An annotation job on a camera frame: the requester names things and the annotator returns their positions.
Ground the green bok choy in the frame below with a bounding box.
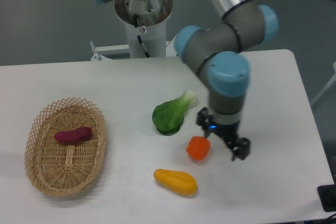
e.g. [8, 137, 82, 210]
[152, 90, 197, 136]

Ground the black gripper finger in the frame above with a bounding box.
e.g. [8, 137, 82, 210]
[227, 137, 250, 161]
[196, 107, 213, 138]

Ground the white metal base frame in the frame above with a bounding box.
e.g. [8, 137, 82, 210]
[90, 37, 177, 61]

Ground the orange carrot chunk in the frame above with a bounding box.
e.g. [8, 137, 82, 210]
[186, 136, 211, 161]

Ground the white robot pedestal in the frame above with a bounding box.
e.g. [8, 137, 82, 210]
[114, 0, 173, 58]

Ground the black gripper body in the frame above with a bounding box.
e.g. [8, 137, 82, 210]
[208, 115, 240, 148]

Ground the purple sweet potato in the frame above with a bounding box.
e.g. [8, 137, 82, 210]
[54, 126, 92, 144]

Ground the white frame leg right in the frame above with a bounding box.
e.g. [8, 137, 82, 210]
[310, 62, 336, 110]

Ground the yellow papaya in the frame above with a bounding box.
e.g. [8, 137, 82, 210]
[153, 169, 198, 196]

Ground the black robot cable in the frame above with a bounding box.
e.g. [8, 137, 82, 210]
[133, 13, 152, 58]

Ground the black device at edge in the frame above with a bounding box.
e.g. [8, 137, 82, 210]
[317, 184, 335, 212]

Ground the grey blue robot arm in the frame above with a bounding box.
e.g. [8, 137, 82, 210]
[95, 0, 279, 159]

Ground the woven wicker basket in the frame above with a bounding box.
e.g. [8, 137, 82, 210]
[25, 98, 107, 197]

